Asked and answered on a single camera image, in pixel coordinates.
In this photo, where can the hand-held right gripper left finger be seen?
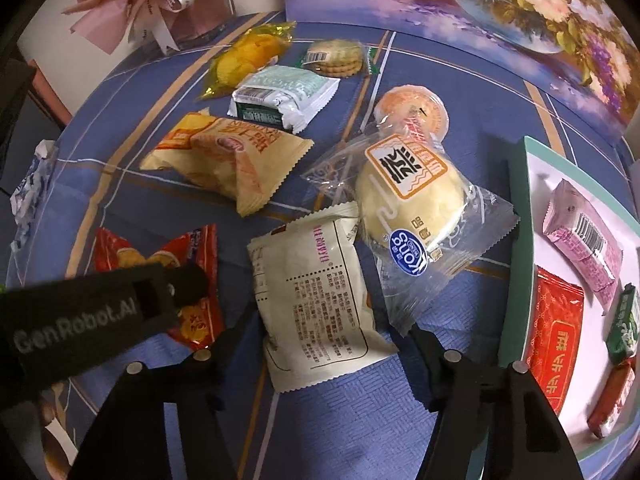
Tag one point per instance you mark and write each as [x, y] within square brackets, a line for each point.
[200, 375]

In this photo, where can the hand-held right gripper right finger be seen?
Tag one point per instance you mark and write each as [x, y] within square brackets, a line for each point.
[440, 375]

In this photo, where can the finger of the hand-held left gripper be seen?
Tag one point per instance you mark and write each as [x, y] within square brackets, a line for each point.
[190, 285]

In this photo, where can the red flower snack packet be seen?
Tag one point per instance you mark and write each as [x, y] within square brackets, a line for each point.
[195, 255]

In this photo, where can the red patterned snack packet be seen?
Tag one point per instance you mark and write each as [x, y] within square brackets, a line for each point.
[555, 340]

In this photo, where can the cream white snack packet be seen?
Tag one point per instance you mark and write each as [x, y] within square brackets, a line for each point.
[315, 300]

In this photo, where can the beige orange snack packet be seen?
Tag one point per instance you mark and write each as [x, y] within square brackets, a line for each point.
[220, 160]

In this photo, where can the clear pale bun packet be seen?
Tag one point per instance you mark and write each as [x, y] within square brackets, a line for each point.
[410, 210]

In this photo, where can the brown white biscuit packet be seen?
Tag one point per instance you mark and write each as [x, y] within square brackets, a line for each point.
[612, 400]

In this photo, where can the white tray with green rim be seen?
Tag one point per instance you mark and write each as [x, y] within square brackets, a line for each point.
[517, 210]

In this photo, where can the green white biscuit packet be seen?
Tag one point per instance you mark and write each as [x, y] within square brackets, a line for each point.
[627, 325]

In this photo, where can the pink snack packet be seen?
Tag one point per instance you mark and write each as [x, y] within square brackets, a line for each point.
[585, 245]

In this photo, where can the mint green snack packet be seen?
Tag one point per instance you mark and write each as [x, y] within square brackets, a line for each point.
[280, 95]

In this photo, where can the yellow snack packet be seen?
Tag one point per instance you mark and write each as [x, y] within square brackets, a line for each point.
[245, 57]

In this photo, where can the clear round biscuit packet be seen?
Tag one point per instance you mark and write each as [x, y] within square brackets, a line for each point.
[335, 57]

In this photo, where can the peach round pastry packet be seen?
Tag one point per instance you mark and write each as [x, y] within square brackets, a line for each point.
[415, 105]

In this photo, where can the crumpled blue white packet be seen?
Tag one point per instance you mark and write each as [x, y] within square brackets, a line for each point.
[32, 195]

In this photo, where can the black panel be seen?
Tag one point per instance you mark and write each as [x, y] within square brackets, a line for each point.
[15, 110]

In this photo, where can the blue plaid tablecloth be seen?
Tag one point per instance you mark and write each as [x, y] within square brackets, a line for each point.
[480, 110]

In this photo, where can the clear glass vase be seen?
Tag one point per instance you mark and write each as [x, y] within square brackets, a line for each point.
[210, 15]

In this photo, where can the pink flower bouquet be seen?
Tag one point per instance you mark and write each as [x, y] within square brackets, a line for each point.
[125, 0]

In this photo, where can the flower painting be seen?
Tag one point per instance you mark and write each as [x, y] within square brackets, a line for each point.
[475, 10]

